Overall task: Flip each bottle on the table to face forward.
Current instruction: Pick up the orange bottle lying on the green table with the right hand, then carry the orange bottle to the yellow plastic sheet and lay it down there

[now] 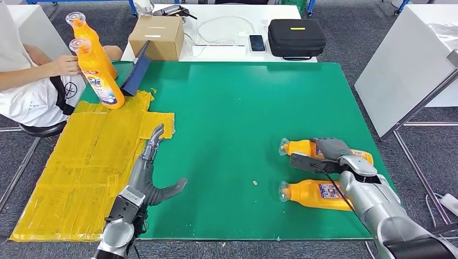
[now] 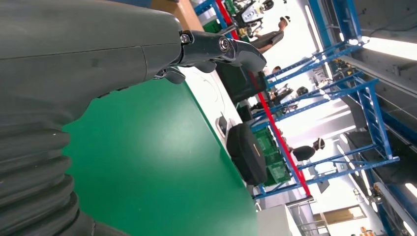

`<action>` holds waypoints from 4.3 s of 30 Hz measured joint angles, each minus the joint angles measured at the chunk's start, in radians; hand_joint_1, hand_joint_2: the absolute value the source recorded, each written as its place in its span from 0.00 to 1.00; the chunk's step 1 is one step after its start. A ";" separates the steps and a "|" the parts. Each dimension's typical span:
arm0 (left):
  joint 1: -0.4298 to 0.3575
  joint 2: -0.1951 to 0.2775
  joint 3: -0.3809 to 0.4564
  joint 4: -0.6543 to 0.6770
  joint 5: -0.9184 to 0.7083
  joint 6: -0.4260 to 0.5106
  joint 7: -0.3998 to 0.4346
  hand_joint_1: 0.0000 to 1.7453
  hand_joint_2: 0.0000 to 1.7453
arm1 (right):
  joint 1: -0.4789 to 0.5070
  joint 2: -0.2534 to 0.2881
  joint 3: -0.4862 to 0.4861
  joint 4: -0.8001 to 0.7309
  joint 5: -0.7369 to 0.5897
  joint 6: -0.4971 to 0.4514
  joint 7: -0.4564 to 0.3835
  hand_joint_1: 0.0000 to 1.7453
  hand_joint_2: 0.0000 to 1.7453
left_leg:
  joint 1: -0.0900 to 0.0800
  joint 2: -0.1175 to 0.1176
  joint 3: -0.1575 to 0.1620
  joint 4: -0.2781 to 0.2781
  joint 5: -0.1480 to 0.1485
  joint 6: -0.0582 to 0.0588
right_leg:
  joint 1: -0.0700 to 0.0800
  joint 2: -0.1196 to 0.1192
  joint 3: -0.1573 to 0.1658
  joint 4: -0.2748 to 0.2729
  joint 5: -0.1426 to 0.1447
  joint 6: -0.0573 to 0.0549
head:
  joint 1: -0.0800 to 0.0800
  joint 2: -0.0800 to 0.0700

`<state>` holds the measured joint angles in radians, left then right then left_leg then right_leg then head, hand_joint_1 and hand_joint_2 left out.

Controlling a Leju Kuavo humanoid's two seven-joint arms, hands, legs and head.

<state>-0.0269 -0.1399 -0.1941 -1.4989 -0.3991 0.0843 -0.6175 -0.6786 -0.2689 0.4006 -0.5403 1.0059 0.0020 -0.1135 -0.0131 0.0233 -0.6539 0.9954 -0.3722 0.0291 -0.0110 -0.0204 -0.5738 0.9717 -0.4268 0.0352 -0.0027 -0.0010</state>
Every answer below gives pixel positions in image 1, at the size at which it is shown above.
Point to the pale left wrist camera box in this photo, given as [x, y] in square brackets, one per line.
[125, 205]

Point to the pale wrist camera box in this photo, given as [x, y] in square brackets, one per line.
[304, 162]
[125, 205]

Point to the green plastic crate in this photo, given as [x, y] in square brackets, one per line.
[294, 4]

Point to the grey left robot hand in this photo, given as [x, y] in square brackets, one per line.
[143, 178]

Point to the white desk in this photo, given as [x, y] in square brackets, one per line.
[224, 33]

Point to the person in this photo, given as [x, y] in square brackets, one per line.
[25, 96]

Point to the orange detergent bottle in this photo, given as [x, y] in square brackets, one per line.
[304, 195]
[87, 32]
[102, 85]
[300, 148]

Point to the green table mat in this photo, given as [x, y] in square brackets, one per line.
[232, 107]

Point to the black zip carrying case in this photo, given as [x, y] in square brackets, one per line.
[296, 38]

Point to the black handheld device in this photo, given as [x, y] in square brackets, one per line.
[172, 10]

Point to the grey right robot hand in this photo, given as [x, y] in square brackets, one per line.
[334, 148]

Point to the brown cardboard box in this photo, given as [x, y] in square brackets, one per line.
[156, 36]

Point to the white cabinet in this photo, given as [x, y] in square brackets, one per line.
[39, 28]

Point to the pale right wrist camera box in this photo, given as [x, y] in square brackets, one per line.
[304, 162]

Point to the yellow taped sheet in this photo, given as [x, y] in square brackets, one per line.
[71, 171]

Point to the black smartphone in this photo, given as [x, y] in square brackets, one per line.
[257, 43]

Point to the white power strip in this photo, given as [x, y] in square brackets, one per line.
[451, 204]

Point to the dark blue folded case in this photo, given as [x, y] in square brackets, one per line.
[136, 74]

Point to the white side table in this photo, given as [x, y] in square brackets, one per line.
[406, 72]

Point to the clear plastic bottle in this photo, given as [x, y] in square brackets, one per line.
[143, 6]

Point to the person's hand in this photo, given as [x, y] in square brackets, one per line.
[66, 66]

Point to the blue metal frame leg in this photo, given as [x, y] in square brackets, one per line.
[311, 6]
[132, 8]
[401, 6]

